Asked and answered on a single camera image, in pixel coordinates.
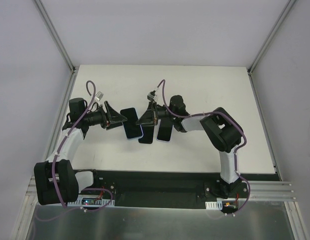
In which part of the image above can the black phone blue edge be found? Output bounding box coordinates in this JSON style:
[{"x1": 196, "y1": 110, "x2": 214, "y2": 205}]
[{"x1": 120, "y1": 107, "x2": 139, "y2": 139}]

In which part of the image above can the lavender phone case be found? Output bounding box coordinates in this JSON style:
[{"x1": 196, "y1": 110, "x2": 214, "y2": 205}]
[{"x1": 156, "y1": 124, "x2": 173, "y2": 143}]

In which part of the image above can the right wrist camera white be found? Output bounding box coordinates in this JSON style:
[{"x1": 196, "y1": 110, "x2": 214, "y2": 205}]
[{"x1": 147, "y1": 90, "x2": 158, "y2": 102}]

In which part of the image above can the aluminium table rail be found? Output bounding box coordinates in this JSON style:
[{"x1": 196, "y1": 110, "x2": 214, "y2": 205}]
[
  {"x1": 247, "y1": 71, "x2": 297, "y2": 202},
  {"x1": 27, "y1": 69, "x2": 78, "y2": 196}
]

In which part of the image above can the light blue phone case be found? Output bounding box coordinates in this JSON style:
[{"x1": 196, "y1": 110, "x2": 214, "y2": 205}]
[{"x1": 126, "y1": 125, "x2": 144, "y2": 140}]

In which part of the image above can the metal sheet front panel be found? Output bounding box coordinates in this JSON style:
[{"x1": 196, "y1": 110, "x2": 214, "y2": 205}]
[{"x1": 27, "y1": 202, "x2": 294, "y2": 240}]

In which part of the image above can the white cable duct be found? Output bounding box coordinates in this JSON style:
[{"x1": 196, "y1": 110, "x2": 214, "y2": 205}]
[
  {"x1": 67, "y1": 196, "x2": 115, "y2": 208},
  {"x1": 205, "y1": 201, "x2": 223, "y2": 211}
]

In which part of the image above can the left white cable duct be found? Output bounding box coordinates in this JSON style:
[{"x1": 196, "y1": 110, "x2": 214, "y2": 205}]
[{"x1": 67, "y1": 196, "x2": 115, "y2": 208}]

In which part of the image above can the left aluminium frame post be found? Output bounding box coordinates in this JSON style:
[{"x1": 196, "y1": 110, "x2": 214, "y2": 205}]
[{"x1": 32, "y1": 0, "x2": 76, "y2": 74}]

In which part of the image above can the right aluminium frame post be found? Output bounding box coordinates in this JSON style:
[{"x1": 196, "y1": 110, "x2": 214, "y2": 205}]
[{"x1": 247, "y1": 0, "x2": 298, "y2": 76}]

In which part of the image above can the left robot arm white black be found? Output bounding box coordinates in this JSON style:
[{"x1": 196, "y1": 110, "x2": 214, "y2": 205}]
[{"x1": 34, "y1": 97, "x2": 127, "y2": 205}]

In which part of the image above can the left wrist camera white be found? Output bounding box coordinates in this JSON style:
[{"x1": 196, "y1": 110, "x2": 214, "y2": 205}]
[{"x1": 94, "y1": 91, "x2": 104, "y2": 102}]

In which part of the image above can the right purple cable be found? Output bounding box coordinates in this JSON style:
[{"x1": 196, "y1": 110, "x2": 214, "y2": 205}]
[{"x1": 154, "y1": 79, "x2": 248, "y2": 176}]

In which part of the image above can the left aluminium table rail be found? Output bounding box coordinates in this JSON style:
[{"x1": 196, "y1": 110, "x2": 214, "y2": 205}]
[{"x1": 27, "y1": 69, "x2": 78, "y2": 196}]

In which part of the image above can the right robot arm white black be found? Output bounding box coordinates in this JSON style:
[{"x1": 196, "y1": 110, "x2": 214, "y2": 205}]
[{"x1": 136, "y1": 95, "x2": 244, "y2": 199}]

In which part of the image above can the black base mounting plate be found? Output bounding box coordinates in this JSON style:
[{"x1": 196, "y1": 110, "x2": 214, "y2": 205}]
[{"x1": 69, "y1": 168, "x2": 253, "y2": 208}]

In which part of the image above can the black phone case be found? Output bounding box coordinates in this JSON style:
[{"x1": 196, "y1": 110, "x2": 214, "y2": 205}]
[{"x1": 138, "y1": 125, "x2": 155, "y2": 144}]

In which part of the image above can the right aluminium table rail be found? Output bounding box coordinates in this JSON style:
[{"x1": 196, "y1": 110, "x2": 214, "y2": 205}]
[{"x1": 247, "y1": 71, "x2": 297, "y2": 202}]

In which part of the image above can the right white cable duct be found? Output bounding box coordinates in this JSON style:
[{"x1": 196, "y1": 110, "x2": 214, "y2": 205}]
[{"x1": 205, "y1": 201, "x2": 223, "y2": 211}]

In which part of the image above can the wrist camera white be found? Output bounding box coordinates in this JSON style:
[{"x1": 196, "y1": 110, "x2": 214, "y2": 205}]
[
  {"x1": 94, "y1": 91, "x2": 104, "y2": 102},
  {"x1": 147, "y1": 90, "x2": 158, "y2": 102}
]

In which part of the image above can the aluminium frame post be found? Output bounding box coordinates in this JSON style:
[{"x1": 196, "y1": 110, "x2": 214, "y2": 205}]
[
  {"x1": 247, "y1": 0, "x2": 298, "y2": 76},
  {"x1": 32, "y1": 0, "x2": 76, "y2": 74}
]

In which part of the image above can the black phone teal edge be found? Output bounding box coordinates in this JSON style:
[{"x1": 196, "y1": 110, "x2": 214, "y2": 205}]
[{"x1": 156, "y1": 119, "x2": 173, "y2": 142}]

